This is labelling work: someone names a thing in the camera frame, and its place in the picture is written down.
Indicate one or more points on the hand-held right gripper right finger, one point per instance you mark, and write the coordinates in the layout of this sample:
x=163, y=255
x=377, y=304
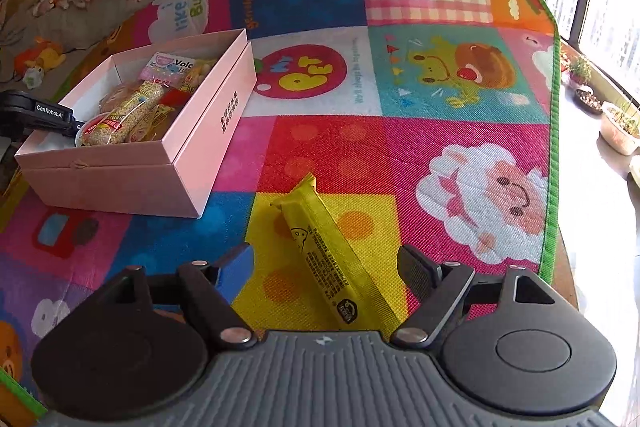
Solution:
x=415, y=274

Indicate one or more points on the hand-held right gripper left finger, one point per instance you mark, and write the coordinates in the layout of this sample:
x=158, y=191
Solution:
x=235, y=264

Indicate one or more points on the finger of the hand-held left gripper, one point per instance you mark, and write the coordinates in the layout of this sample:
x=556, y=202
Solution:
x=78, y=128

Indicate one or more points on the sesame bar packet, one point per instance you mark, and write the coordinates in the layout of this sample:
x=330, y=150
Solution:
x=125, y=117

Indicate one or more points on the pink cardboard box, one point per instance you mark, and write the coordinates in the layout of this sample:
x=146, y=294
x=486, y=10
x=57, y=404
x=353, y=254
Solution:
x=125, y=182

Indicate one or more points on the yellow snack packet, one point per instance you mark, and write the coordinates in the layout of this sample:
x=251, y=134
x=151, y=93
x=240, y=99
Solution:
x=325, y=257

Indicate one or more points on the pink candy packet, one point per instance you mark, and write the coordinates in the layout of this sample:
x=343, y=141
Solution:
x=172, y=64

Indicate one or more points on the orange plush toy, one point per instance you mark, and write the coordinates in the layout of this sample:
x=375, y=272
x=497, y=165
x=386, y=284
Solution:
x=40, y=54

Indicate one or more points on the colourful cartoon play mat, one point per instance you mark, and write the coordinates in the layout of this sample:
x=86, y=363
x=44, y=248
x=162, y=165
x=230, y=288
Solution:
x=400, y=107

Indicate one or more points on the white oval planter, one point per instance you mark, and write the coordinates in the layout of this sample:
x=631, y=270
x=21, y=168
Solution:
x=620, y=132

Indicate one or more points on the small green potted plant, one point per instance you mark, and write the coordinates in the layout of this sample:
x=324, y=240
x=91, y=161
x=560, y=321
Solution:
x=580, y=69

